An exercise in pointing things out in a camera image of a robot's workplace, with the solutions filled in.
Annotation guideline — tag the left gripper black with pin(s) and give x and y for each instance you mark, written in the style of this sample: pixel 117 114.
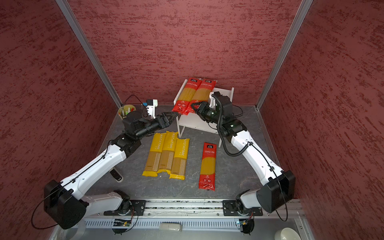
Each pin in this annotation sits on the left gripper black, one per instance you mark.
pixel 166 123

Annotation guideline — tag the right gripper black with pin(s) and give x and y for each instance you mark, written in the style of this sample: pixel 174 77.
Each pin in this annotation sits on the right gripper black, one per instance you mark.
pixel 201 109

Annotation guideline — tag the red pasta package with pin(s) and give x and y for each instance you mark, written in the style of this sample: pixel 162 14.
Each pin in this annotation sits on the red pasta package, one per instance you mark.
pixel 201 94
pixel 208 167
pixel 186 95

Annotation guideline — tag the yellow pasta package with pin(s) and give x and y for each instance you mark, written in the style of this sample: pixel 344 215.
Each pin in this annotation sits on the yellow pasta package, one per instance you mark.
pixel 153 160
pixel 178 170
pixel 168 151

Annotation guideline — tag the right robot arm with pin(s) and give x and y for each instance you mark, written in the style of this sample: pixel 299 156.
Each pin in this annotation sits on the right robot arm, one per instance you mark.
pixel 278 186

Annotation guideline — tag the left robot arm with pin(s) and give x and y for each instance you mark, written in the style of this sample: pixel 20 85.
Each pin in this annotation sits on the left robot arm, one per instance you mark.
pixel 67 203

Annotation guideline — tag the yellow pen holder cup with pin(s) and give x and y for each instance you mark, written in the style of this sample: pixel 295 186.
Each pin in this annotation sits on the yellow pen holder cup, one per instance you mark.
pixel 125 110

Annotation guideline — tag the small white remote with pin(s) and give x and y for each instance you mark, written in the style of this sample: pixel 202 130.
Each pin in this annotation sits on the small white remote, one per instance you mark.
pixel 170 227

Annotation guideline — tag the tape roll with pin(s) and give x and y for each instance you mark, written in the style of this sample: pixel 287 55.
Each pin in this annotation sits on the tape roll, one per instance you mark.
pixel 75 233

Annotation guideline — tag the white bowl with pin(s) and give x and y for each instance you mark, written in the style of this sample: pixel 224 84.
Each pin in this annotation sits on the white bowl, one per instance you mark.
pixel 287 234

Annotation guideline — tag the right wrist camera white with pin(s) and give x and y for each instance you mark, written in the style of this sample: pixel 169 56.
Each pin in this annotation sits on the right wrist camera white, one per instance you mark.
pixel 212 99

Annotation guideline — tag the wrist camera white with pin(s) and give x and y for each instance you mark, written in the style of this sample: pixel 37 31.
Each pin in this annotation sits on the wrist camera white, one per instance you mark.
pixel 212 99
pixel 151 105

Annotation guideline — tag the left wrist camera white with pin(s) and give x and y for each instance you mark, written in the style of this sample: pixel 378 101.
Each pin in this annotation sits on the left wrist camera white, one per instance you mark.
pixel 151 105

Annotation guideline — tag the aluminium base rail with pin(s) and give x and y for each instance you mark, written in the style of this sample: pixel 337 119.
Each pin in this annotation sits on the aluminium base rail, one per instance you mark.
pixel 210 208

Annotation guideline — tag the white cable duct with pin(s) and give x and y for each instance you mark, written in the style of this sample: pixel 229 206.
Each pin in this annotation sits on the white cable duct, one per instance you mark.
pixel 220 224

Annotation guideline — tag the right aluminium corner post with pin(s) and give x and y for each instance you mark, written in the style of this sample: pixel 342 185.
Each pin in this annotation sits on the right aluminium corner post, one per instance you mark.
pixel 290 37

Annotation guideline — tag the aluminium corner post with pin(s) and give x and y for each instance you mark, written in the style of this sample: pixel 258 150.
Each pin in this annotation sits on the aluminium corner post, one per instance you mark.
pixel 290 37
pixel 79 33

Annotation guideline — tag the left aluminium corner post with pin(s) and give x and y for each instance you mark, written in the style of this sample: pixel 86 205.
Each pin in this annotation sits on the left aluminium corner post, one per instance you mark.
pixel 79 33

